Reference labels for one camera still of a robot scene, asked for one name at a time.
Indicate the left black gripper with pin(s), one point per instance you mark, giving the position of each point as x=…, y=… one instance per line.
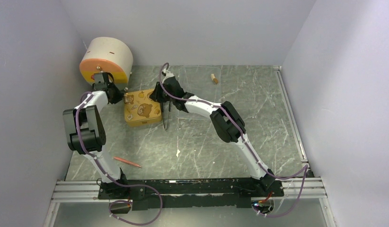
x=119, y=95

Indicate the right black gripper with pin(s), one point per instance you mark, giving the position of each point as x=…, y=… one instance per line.
x=156, y=96

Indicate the square silver metal lid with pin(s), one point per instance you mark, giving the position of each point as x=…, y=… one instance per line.
x=138, y=101

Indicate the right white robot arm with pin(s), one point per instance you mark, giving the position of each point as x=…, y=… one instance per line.
x=227, y=123

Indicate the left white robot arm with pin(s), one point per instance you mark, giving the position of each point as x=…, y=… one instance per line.
x=85, y=132

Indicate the gold chocolate box tray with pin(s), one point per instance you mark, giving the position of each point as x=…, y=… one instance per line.
x=134, y=120

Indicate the round pastel drawer box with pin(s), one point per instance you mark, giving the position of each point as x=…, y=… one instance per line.
x=106, y=54

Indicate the clear plastic tray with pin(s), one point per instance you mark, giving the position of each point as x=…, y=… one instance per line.
x=197, y=80

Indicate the red pen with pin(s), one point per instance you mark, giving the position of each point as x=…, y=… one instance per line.
x=127, y=162

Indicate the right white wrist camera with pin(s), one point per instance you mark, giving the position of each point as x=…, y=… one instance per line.
x=167, y=74

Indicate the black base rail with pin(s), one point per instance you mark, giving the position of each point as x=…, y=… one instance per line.
x=212, y=192

